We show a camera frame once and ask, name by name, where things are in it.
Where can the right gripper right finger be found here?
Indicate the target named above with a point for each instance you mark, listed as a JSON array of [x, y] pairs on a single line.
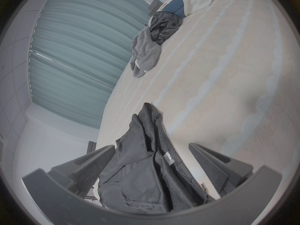
[[236, 174]]

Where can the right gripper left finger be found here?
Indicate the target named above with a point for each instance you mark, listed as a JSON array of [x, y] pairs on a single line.
[[68, 174]]

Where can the black T-shirt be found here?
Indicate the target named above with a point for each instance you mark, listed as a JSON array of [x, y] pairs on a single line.
[[145, 172]]

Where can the black chest of drawers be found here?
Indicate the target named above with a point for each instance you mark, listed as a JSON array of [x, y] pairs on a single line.
[[91, 147]]

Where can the white ceiling air vent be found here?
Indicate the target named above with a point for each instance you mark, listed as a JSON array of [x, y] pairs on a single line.
[[1, 149]]

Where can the blue-green curtain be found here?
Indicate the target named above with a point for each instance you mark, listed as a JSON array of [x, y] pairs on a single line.
[[70, 90], [93, 27]]

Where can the bed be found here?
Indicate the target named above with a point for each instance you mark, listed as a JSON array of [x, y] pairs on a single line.
[[222, 78]]

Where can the grey garment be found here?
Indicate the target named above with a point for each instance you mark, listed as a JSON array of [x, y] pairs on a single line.
[[146, 53]]

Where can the black glossy garment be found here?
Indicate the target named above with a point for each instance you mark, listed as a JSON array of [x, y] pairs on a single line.
[[164, 26]]

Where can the white garment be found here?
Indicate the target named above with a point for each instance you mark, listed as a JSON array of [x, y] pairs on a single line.
[[195, 3]]

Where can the dark blue garment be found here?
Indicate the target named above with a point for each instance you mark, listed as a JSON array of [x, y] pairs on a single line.
[[174, 7]]

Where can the grey bedside table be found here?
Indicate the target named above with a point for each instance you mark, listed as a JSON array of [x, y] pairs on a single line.
[[155, 7]]

